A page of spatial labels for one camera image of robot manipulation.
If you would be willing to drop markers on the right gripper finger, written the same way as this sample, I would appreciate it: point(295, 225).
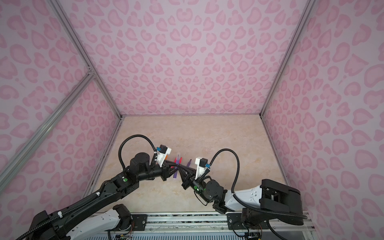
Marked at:
point(186, 169)
point(187, 179)

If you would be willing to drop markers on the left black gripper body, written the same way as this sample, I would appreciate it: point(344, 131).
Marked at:
point(155, 172)

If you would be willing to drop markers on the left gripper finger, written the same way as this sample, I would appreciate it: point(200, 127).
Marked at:
point(171, 171)
point(171, 164)

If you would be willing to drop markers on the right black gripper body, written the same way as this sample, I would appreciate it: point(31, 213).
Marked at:
point(199, 188)

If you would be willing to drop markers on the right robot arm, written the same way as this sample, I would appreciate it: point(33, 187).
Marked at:
point(268, 201)

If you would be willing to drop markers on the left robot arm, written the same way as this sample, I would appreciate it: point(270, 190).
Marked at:
point(57, 225)

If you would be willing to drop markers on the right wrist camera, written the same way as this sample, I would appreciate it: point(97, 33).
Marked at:
point(202, 165)

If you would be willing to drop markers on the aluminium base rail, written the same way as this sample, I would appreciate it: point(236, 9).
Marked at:
point(185, 226)

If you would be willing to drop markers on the aluminium frame strut left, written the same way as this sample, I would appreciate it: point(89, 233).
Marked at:
point(21, 157)

